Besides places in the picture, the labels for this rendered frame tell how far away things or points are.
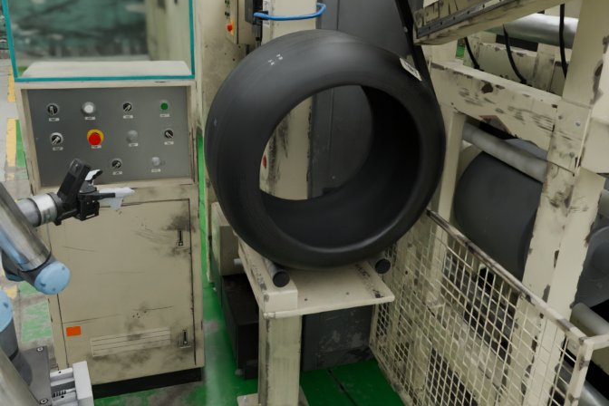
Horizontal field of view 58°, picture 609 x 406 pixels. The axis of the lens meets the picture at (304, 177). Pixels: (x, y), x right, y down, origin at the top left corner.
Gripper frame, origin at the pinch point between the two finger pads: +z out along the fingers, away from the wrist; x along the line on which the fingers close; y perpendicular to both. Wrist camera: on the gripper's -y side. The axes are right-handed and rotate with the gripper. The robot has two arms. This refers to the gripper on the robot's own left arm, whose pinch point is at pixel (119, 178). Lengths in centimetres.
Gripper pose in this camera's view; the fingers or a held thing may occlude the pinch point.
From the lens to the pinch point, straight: 161.1
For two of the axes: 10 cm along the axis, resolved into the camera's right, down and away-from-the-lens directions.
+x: 7.8, 3.8, -5.1
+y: -1.5, 8.9, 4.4
